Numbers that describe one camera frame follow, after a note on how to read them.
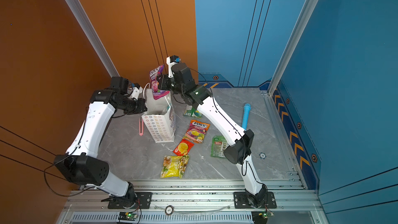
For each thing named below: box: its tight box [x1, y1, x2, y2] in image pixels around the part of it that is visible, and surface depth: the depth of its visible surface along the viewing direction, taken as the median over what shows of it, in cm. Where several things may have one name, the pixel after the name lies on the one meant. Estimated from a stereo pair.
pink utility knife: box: [138, 117, 145, 137], surface depth 101 cm
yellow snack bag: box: [160, 154, 190, 179], surface depth 82 cm
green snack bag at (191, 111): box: [183, 104, 203, 119], surface depth 107 cm
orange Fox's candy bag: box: [182, 119, 211, 144], surface depth 96 cm
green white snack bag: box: [210, 135, 228, 159], surface depth 93 cm
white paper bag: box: [141, 82, 177, 143], surface depth 82 cm
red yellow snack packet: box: [173, 138, 195, 157], surface depth 91 cm
